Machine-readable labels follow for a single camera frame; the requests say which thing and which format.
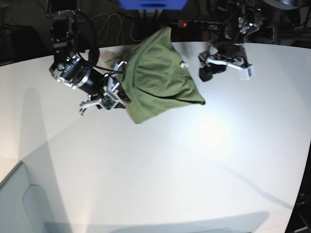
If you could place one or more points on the blue box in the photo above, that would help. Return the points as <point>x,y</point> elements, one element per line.
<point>152,4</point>

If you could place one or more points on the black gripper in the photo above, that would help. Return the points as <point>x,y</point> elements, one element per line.
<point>227,52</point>
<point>96,83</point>

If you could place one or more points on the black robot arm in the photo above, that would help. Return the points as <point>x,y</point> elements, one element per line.
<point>241,18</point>
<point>69,66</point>

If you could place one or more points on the black power strip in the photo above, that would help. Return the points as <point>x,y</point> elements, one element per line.
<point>200,25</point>

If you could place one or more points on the green T-shirt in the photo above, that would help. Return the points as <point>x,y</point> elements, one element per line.
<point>154,79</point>

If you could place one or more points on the grey plastic bin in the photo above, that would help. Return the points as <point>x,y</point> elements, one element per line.
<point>24,207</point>

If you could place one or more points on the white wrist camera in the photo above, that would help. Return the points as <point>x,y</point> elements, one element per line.
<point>109,93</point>
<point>246,70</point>

